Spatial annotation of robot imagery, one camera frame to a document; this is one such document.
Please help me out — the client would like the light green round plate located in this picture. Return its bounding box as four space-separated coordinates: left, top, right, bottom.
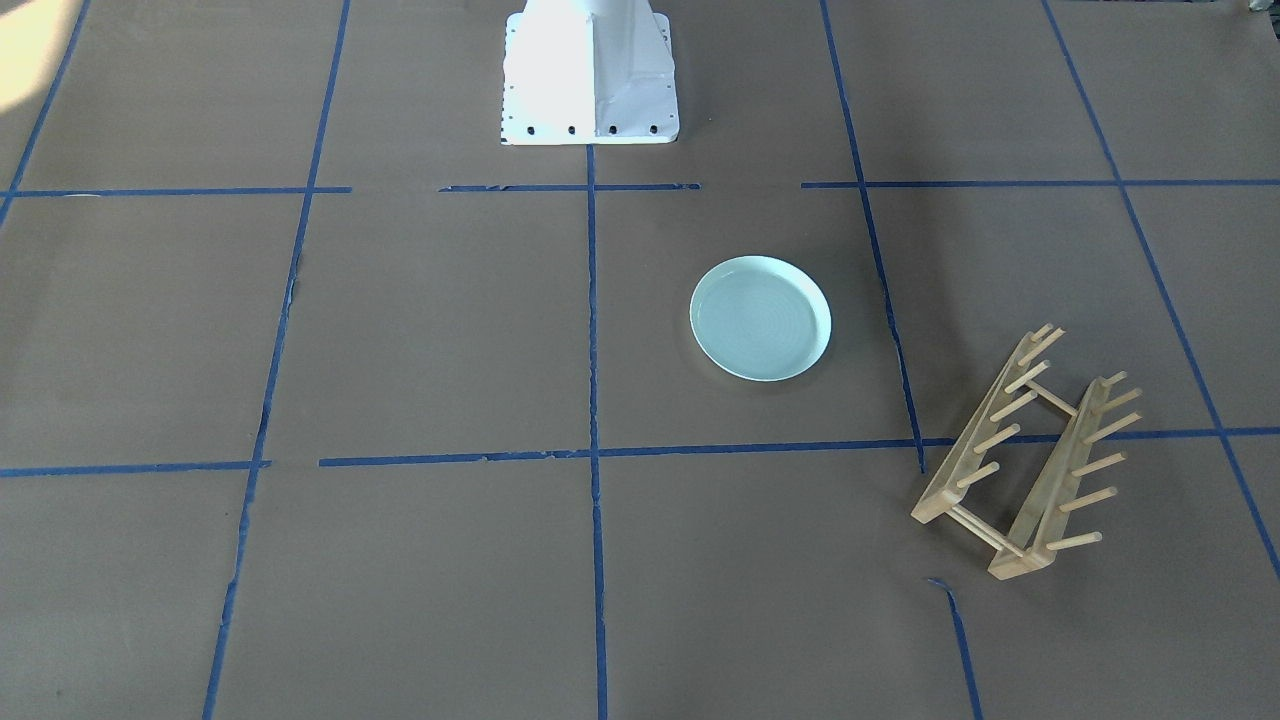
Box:
687 255 833 383

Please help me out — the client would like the wooden plate drying rack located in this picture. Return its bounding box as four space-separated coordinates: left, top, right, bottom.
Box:
910 324 1143 580

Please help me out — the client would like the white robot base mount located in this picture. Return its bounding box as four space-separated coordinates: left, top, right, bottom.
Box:
500 1 681 146

